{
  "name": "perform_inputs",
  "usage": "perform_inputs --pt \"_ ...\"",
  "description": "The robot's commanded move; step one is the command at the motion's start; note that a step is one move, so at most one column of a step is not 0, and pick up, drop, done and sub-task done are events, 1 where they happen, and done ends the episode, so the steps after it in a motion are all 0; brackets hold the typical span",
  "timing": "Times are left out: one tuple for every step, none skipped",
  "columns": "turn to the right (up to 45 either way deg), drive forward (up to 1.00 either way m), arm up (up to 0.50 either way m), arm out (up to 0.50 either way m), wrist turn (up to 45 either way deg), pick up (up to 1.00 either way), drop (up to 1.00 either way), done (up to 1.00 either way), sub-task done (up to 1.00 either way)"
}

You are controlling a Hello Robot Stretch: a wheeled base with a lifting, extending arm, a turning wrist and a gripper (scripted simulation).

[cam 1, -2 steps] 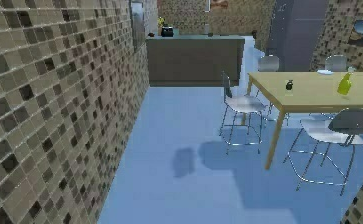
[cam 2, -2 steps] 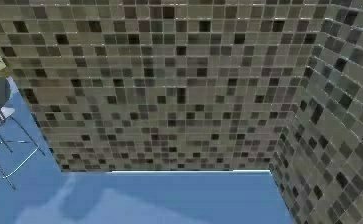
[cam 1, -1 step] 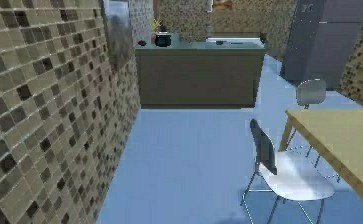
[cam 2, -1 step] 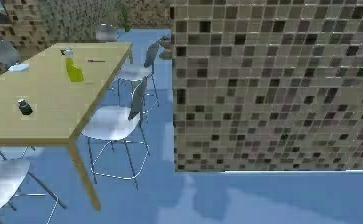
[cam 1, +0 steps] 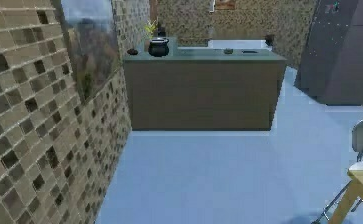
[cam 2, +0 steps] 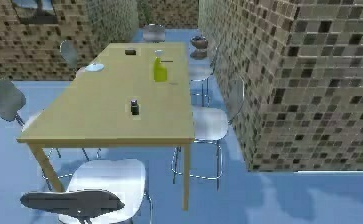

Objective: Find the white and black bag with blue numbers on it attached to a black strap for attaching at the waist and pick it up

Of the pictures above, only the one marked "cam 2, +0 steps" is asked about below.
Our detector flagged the white chair with grey back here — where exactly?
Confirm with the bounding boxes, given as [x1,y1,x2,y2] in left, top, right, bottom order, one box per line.
[142,23,167,43]
[188,46,220,107]
[19,158,153,224]
[59,39,87,77]
[0,78,102,191]
[171,77,246,192]

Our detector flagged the small black jar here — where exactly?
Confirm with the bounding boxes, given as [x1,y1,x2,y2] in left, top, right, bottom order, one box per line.
[130,99,140,116]

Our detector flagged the yellow spray bottle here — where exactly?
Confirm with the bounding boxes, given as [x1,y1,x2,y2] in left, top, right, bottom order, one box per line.
[152,49,168,83]

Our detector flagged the light wooden dining table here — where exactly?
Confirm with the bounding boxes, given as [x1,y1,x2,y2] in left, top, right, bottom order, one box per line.
[16,42,196,212]

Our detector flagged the pale blue plate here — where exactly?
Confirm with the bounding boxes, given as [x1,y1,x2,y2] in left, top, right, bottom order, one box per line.
[84,63,105,73]

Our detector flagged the dark framed wall picture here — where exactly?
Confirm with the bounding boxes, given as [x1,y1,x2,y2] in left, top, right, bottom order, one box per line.
[10,0,59,25]

